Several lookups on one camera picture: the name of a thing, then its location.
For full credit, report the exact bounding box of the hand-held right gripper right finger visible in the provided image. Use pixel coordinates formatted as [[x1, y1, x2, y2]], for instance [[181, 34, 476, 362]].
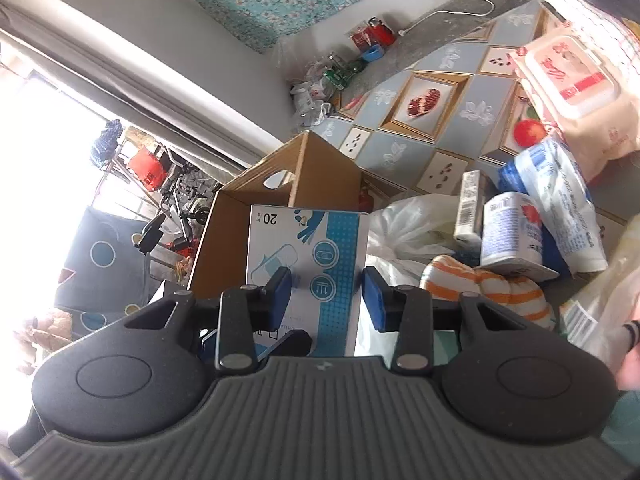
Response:
[[361, 266, 538, 375]]

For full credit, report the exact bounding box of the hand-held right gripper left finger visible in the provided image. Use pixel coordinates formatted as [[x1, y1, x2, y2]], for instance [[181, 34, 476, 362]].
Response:
[[122, 266, 293, 370]]

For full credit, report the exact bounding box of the blue and white dotted box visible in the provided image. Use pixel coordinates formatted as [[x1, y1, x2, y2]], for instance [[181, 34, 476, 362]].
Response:
[[246, 204, 372, 357]]

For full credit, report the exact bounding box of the orange striped cloth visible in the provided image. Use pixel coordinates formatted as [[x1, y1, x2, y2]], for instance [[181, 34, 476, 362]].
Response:
[[419, 254, 557, 332]]

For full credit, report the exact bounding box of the small yellow box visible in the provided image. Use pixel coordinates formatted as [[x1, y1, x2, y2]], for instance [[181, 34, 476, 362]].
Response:
[[452, 170, 497, 252]]

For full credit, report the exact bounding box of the cardboard box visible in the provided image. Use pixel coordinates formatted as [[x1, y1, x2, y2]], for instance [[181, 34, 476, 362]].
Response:
[[189, 130, 373, 306]]

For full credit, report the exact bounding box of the white foil-lid cup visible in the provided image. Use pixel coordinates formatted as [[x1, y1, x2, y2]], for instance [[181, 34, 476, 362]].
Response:
[[480, 191, 560, 281]]

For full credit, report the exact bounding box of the blue tissue pack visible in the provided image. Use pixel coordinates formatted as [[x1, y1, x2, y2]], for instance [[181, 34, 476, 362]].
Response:
[[499, 135, 610, 275]]

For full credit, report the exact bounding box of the white plastic bag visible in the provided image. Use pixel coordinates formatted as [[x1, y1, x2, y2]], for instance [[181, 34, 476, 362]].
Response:
[[357, 194, 483, 356]]

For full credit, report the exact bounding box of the black phone holder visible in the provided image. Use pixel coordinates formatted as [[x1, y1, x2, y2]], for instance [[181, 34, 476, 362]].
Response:
[[133, 214, 167, 257]]

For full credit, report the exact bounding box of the wheelchair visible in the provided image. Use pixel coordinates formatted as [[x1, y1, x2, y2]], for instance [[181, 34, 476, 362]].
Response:
[[159, 144, 223, 228]]

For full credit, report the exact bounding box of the dark printed cloth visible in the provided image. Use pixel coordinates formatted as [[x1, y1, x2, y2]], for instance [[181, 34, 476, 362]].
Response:
[[54, 206, 201, 332]]

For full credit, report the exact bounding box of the orange bag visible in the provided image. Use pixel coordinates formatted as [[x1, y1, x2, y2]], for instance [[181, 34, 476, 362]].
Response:
[[127, 147, 169, 192]]

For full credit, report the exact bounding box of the hanging dark blue cloth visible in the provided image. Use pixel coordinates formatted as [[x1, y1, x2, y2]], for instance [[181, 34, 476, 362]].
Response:
[[89, 119, 124, 167]]

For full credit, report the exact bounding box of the clear plastic bag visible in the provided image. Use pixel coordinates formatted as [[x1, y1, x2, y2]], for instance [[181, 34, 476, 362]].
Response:
[[559, 230, 640, 362]]

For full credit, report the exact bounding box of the red thermos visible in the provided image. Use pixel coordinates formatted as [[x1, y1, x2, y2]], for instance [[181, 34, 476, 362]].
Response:
[[350, 17, 397, 52]]

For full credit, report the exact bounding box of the grey curtain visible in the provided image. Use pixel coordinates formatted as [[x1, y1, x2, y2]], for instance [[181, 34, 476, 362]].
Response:
[[0, 0, 281, 171]]

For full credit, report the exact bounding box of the pink wet wipes pack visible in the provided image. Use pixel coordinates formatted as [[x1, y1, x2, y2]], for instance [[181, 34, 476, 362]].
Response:
[[514, 21, 640, 184]]

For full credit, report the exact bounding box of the white cable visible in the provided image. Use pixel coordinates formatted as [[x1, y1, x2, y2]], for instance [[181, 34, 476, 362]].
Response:
[[400, 0, 495, 37]]

